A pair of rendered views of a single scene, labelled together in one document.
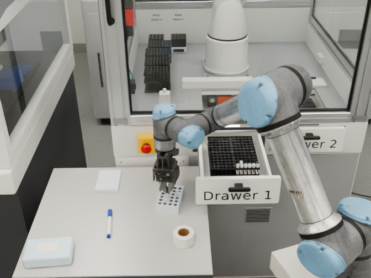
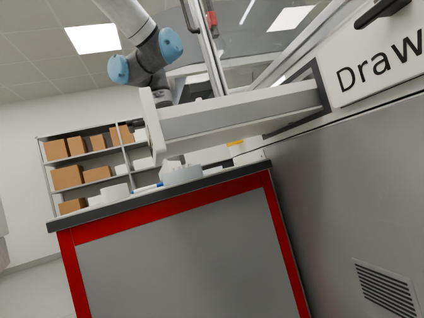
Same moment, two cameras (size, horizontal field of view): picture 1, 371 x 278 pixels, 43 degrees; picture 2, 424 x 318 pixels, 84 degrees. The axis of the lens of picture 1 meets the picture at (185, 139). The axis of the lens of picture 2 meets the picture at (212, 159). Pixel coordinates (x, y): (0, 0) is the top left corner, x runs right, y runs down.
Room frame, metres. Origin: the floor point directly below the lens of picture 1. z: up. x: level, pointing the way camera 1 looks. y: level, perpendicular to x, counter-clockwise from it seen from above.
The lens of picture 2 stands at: (1.27, -0.70, 0.77)
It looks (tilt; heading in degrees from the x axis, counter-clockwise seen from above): 2 degrees up; 75
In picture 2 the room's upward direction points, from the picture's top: 15 degrees counter-clockwise
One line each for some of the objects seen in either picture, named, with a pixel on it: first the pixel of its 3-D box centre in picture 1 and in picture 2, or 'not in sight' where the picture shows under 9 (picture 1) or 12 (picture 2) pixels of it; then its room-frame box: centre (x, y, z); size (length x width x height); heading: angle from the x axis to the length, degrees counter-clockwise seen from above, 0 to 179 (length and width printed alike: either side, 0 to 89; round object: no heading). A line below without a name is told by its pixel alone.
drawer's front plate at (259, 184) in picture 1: (237, 190); (153, 137); (1.30, -0.18, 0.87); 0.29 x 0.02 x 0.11; 90
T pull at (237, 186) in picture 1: (238, 187); (136, 125); (1.27, -0.18, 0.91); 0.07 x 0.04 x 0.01; 90
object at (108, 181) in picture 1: (108, 181); (206, 171); (1.50, 0.30, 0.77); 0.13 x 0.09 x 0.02; 1
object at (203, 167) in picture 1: (231, 158); (241, 121); (1.51, -0.18, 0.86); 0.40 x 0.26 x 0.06; 0
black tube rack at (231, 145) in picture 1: (232, 158); not in sight; (1.50, -0.18, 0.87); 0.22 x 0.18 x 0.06; 0
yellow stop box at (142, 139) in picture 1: (146, 143); (231, 135); (1.60, 0.15, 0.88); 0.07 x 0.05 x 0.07; 90
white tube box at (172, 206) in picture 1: (170, 198); (183, 175); (1.37, 0.06, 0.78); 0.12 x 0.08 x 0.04; 170
